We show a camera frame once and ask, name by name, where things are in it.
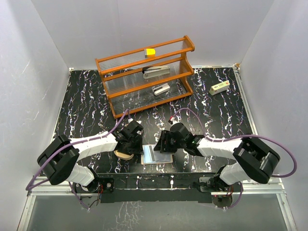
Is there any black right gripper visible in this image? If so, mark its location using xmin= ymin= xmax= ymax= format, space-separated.
xmin=155 ymin=130 xmax=186 ymax=153

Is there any pink leather card holder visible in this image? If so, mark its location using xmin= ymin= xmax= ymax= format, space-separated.
xmin=141 ymin=144 xmax=174 ymax=166

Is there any beige card box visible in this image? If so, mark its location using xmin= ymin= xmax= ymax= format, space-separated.
xmin=113 ymin=124 xmax=134 ymax=161

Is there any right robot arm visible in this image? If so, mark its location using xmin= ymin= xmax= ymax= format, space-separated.
xmin=154 ymin=123 xmax=280 ymax=191

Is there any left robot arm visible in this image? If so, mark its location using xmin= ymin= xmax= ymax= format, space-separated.
xmin=37 ymin=119 xmax=143 ymax=192

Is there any small white stapler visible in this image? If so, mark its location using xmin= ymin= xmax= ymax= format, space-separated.
xmin=153 ymin=83 xmax=170 ymax=96

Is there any orange wooden shelf rack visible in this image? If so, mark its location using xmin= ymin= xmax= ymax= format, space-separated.
xmin=95 ymin=35 xmax=195 ymax=118

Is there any large grey black stapler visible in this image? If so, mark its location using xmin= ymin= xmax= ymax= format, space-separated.
xmin=142 ymin=65 xmax=170 ymax=79

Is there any white staples box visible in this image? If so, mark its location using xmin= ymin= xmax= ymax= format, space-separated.
xmin=209 ymin=81 xmax=230 ymax=95

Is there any yellow grey tape dispenser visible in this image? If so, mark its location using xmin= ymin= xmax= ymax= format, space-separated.
xmin=144 ymin=48 xmax=156 ymax=58

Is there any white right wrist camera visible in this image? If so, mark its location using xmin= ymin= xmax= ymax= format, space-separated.
xmin=168 ymin=116 xmax=179 ymax=125

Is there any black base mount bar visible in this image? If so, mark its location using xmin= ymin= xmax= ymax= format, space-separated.
xmin=98 ymin=172 xmax=214 ymax=203

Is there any aluminium frame rail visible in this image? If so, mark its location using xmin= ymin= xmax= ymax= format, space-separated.
xmin=233 ymin=63 xmax=297 ymax=231

